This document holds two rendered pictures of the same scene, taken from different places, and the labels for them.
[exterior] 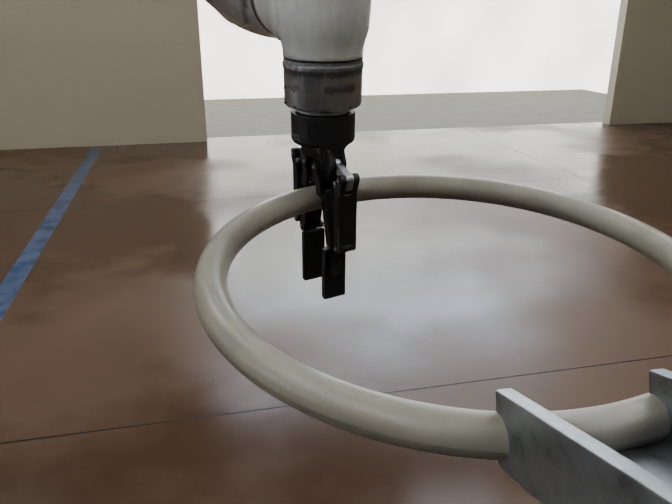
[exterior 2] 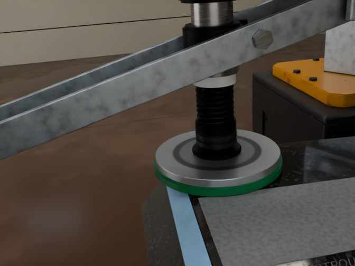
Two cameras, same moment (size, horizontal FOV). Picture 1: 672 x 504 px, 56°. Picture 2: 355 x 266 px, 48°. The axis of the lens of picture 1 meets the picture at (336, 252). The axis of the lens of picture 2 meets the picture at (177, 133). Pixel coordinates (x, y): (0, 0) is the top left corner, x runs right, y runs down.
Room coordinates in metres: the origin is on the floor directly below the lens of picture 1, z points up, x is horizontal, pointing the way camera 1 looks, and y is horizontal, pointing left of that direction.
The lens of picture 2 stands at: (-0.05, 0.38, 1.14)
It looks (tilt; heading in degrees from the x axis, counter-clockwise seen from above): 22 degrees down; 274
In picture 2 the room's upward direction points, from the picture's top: 4 degrees counter-clockwise
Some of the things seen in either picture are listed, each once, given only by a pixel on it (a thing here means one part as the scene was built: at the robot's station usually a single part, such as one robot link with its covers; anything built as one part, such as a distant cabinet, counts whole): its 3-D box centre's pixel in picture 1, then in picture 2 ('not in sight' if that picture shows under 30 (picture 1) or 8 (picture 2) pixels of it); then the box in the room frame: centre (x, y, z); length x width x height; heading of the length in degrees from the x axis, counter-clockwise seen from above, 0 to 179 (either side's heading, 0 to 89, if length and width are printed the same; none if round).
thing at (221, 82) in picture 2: not in sight; (213, 71); (-0.07, -0.25, 0.99); 0.07 x 0.07 x 0.04
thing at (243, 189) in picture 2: not in sight; (216, 155); (-0.07, -0.25, 0.84); 0.22 x 0.22 x 0.04
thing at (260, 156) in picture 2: not in sight; (216, 153); (-0.07, -0.25, 0.84); 0.21 x 0.21 x 0.01
